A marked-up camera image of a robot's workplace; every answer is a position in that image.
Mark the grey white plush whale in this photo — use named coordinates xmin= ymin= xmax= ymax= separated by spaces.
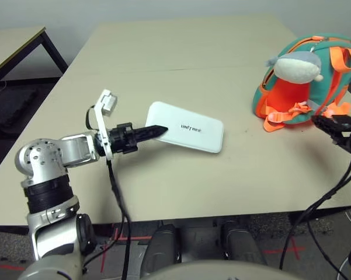
xmin=265 ymin=51 xmax=324 ymax=85

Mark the dark left robot leg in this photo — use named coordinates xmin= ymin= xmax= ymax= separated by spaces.
xmin=141 ymin=223 xmax=182 ymax=275

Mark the red floor tape mark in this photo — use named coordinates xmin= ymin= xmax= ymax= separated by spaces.
xmin=264 ymin=237 xmax=306 ymax=261

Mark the orange teal backpack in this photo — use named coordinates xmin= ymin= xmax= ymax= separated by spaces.
xmin=252 ymin=33 xmax=351 ymax=134

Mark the thick black cable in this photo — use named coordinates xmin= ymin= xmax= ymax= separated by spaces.
xmin=279 ymin=99 xmax=351 ymax=280

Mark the flat black cable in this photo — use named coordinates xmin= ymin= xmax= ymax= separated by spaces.
xmin=85 ymin=104 xmax=133 ymax=280

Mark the beige table with black frame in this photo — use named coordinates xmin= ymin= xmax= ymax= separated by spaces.
xmin=0 ymin=27 xmax=69 ymax=87

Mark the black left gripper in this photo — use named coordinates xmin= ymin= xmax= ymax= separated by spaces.
xmin=107 ymin=121 xmax=169 ymax=155

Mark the dark right robot leg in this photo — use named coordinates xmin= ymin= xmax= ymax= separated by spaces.
xmin=221 ymin=220 xmax=267 ymax=267

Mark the dark robot leg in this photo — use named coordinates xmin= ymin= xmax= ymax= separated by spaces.
xmin=141 ymin=223 xmax=182 ymax=275
xmin=221 ymin=220 xmax=267 ymax=267

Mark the thin black cable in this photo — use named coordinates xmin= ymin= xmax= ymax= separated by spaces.
xmin=83 ymin=240 xmax=119 ymax=268

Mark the white floor cable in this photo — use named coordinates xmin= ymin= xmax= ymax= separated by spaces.
xmin=337 ymin=208 xmax=351 ymax=280

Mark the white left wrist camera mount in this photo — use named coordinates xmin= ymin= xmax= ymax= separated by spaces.
xmin=92 ymin=89 xmax=120 ymax=160

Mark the grey robot torso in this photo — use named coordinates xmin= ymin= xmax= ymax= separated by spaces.
xmin=84 ymin=258 xmax=290 ymax=280

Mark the white Unitree box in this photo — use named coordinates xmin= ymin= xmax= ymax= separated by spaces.
xmin=145 ymin=101 xmax=224 ymax=155

